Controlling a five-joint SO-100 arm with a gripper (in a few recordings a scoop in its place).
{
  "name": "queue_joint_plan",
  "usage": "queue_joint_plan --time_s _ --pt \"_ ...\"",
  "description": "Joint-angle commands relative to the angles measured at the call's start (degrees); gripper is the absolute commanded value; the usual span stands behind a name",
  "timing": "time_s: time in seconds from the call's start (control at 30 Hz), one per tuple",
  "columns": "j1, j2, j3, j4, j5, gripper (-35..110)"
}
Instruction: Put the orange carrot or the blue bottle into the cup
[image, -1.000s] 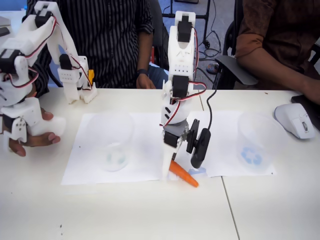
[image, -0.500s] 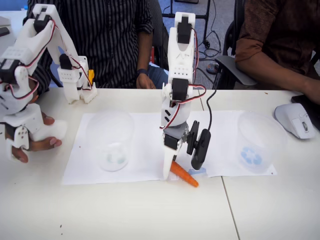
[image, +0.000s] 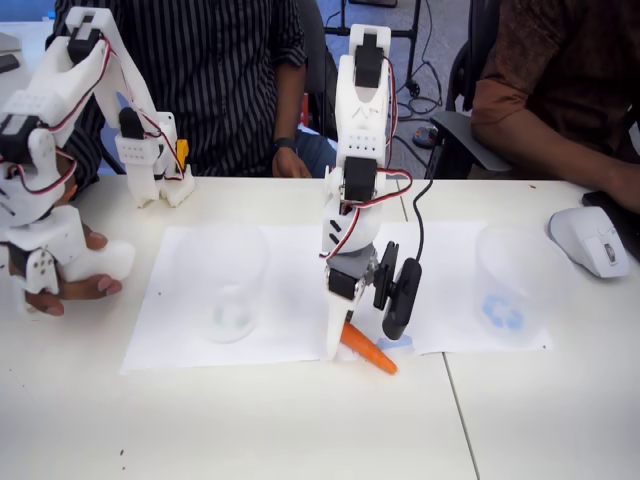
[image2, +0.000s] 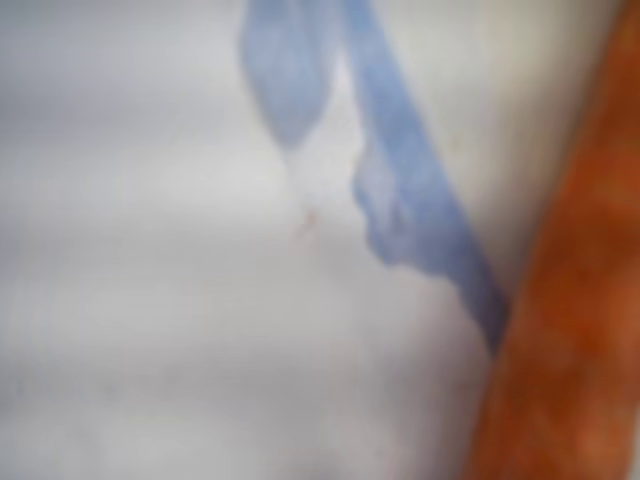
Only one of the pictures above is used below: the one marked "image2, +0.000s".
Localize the orange carrot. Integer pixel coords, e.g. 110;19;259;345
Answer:
467;0;640;480

